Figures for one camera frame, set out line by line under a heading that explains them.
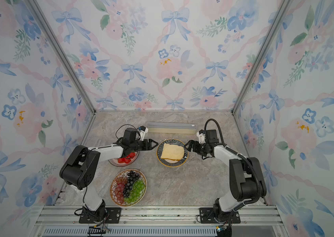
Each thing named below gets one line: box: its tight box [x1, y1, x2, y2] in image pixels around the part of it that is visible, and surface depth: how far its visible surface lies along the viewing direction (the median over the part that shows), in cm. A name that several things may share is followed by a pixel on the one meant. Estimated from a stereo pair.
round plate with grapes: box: [109, 168, 148, 207], surface depth 81 cm
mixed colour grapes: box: [114, 170, 146, 204], surface depth 81 cm
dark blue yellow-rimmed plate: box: [156, 138, 189, 168], surface depth 94 cm
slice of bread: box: [160, 143, 185, 161], surface depth 94 cm
